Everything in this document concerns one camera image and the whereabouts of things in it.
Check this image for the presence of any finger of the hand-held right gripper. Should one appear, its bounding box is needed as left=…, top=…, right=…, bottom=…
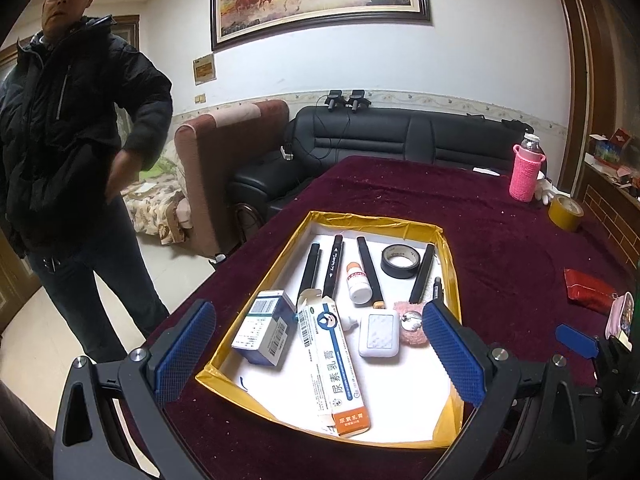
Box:
left=555, top=323, right=621, bottom=376

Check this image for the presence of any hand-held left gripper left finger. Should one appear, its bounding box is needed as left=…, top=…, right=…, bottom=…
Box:
left=52, top=299, right=218, bottom=480

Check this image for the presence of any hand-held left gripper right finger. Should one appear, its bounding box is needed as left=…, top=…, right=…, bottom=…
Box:
left=421, top=300, right=586, bottom=480

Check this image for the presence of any pink fluffy keychain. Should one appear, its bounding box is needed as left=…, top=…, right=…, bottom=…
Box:
left=392, top=301, right=432, bottom=347

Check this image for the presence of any white tray box yellow-taped rim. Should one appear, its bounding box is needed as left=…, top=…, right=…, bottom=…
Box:
left=195, top=211, right=463, bottom=450

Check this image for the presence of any white square case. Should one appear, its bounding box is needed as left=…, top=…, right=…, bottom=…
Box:
left=357, top=309, right=401, bottom=358

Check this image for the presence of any blue white medicine box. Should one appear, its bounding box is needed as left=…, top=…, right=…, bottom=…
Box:
left=231, top=289, right=297, bottom=367

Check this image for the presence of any black marker pink cap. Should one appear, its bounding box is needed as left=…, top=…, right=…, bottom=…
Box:
left=409, top=243, right=436, bottom=305

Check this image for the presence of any black tape roll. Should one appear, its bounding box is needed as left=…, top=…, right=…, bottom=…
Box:
left=381, top=244, right=422, bottom=279

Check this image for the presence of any white bottle orange cap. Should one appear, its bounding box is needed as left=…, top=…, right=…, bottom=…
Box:
left=346, top=261, right=371, bottom=307

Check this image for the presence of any black marker orange cap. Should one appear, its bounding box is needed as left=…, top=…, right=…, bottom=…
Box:
left=356, top=236, right=386, bottom=310

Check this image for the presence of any long white blue ointment box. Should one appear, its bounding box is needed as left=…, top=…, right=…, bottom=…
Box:
left=296, top=290, right=372, bottom=438

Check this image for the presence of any black marker red cap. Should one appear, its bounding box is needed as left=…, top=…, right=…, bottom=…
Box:
left=322, top=234, right=345, bottom=301

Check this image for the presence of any black marker blue cap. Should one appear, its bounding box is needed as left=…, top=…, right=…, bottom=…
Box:
left=298, top=243, right=323, bottom=301

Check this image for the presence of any pink coin purse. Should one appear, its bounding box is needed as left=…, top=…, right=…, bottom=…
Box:
left=604, top=291, right=636, bottom=341

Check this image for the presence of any red pouch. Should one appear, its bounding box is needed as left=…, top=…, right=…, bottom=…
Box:
left=564, top=268, right=618, bottom=313

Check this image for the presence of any yellow tape roll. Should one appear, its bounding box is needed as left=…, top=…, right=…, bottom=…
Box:
left=547, top=196, right=585, bottom=232

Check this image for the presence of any wooden cabinet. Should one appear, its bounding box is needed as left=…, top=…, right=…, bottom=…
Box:
left=547, top=0, right=640, bottom=281

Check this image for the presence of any floral blanket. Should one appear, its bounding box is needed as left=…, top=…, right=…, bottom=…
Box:
left=120, top=150, right=193, bottom=246

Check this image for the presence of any white glove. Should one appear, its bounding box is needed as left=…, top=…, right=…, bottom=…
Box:
left=532, top=170, right=557, bottom=206

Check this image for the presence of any bottle in pink knit sleeve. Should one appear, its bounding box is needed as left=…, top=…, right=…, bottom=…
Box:
left=509, top=134, right=547, bottom=203

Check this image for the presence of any brown armchair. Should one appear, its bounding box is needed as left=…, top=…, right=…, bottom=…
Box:
left=174, top=99, right=291, bottom=263

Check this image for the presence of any green cloth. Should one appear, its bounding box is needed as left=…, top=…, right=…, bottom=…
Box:
left=137, top=157, right=176, bottom=186

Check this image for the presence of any black leather sofa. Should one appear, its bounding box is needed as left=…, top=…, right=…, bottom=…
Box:
left=227, top=105, right=571, bottom=221

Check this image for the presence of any framed horse painting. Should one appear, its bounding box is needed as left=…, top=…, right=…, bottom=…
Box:
left=210, top=0, right=432, bottom=52

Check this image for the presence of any small gold wall plaque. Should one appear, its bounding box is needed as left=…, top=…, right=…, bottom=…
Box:
left=193, top=52, right=217, bottom=86

